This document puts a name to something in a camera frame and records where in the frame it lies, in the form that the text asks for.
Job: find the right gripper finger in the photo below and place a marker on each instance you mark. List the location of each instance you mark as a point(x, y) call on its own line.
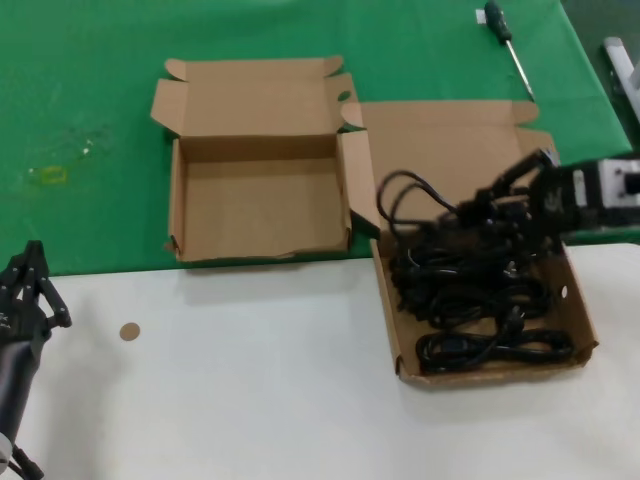
point(500, 217)
point(520, 175)

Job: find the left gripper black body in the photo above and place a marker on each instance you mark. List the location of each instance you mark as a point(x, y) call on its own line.
point(20, 322)

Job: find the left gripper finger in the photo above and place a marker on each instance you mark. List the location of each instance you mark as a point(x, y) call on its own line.
point(12, 280)
point(45, 285)

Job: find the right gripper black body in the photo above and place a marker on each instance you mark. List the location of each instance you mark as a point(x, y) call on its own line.
point(555, 205)

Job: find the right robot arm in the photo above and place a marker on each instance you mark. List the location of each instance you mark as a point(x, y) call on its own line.
point(610, 190)

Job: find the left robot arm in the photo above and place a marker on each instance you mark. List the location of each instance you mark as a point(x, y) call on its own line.
point(14, 385)

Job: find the empty-lidded brown cardboard box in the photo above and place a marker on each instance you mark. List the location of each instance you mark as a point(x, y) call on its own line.
point(260, 200)

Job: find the round brown cardboard disc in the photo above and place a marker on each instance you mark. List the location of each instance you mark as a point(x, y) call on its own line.
point(130, 332)

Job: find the white metal bar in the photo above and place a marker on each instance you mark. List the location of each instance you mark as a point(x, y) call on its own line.
point(617, 55)

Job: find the small white tape piece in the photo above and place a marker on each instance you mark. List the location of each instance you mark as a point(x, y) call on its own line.
point(480, 17)

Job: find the green tablecloth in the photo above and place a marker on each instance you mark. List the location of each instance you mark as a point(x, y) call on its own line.
point(75, 75)

